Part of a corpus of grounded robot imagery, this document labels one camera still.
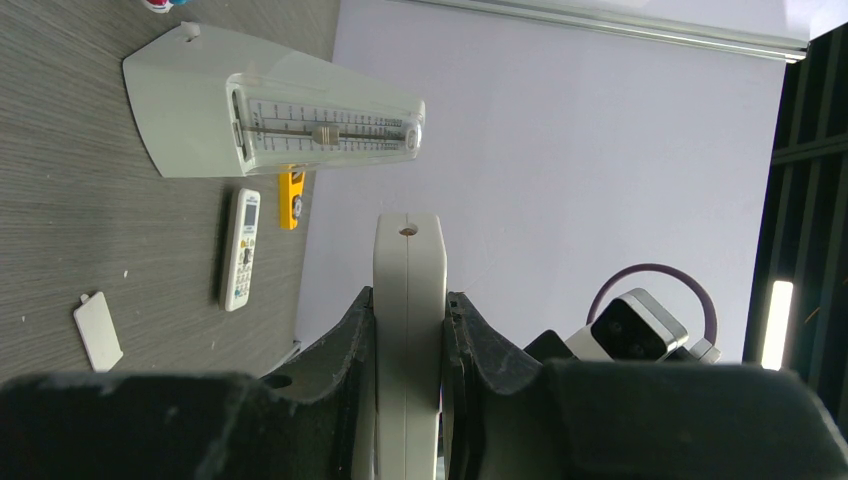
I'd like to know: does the white long remote control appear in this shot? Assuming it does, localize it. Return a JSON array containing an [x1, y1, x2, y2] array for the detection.
[[353, 213, 448, 479]]

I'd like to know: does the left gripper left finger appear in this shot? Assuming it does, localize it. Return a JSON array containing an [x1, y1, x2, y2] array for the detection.
[[1, 288, 376, 479]]

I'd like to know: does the small red blue figurine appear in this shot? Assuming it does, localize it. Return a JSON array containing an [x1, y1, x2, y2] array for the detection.
[[142, 0, 191, 14]]

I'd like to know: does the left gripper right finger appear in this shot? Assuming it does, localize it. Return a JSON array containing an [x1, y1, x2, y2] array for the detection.
[[442, 293, 847, 479]]

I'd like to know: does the yellow triangle toy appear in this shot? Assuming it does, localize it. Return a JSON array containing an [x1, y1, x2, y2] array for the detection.
[[278, 171, 305, 230]]

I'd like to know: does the small white remote control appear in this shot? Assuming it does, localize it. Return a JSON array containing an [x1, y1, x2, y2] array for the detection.
[[219, 188, 261, 312]]

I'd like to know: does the white battery cover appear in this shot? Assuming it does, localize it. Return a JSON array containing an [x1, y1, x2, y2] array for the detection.
[[73, 291, 124, 373]]

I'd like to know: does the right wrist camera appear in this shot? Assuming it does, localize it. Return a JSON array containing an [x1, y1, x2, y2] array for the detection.
[[564, 288, 721, 364]]

